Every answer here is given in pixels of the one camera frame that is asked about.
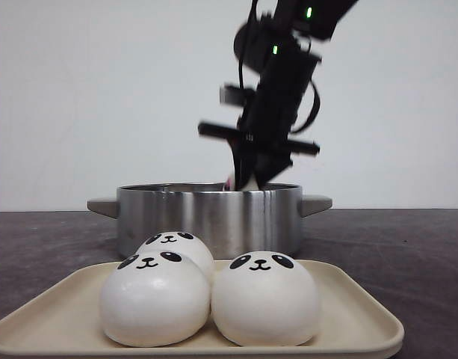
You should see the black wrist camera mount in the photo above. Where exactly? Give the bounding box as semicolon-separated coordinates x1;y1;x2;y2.
219;85;256;107

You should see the stainless steel steamer pot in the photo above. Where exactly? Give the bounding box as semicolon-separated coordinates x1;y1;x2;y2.
87;183;332;260

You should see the panda bun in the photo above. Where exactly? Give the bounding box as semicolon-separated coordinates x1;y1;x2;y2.
223;173;259;191
211;251;321;346
99;250;211;347
136;231;215;285

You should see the cream plastic tray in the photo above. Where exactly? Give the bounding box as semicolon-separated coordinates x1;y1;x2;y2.
0;260;404;358

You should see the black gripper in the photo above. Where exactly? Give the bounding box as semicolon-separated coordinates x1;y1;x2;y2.
197;88;320;187

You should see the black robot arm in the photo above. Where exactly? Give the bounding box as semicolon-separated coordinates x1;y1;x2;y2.
198;1;355;191

